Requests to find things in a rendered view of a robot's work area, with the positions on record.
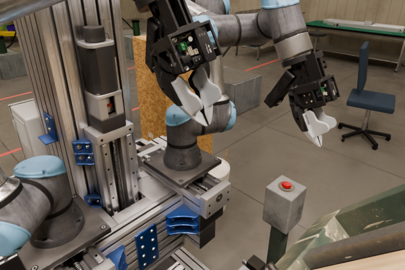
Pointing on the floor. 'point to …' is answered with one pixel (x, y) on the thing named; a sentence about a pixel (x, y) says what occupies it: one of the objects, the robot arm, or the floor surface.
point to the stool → (317, 41)
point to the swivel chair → (367, 101)
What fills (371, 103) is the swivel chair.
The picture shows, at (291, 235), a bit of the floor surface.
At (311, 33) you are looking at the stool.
